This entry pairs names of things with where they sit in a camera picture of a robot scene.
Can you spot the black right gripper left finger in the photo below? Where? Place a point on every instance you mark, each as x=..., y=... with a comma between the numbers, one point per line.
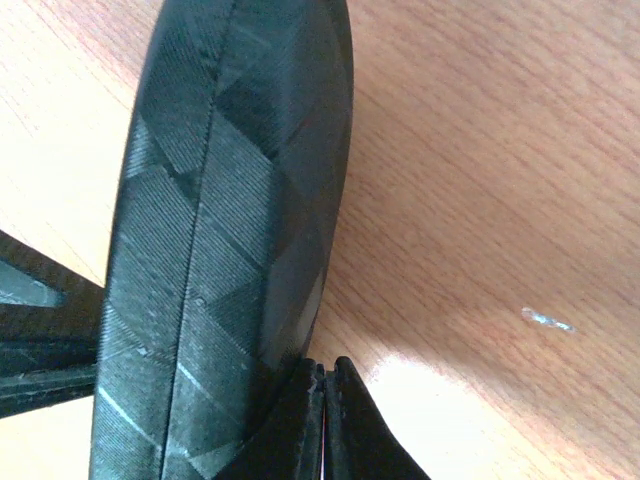
x=288, y=446

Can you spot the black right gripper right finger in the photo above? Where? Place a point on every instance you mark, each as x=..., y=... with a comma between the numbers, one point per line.
x=357, y=441

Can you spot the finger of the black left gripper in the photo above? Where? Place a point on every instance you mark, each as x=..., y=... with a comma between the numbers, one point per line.
x=50, y=324

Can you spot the black glasses case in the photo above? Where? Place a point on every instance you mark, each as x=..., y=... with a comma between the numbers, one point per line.
x=226, y=209

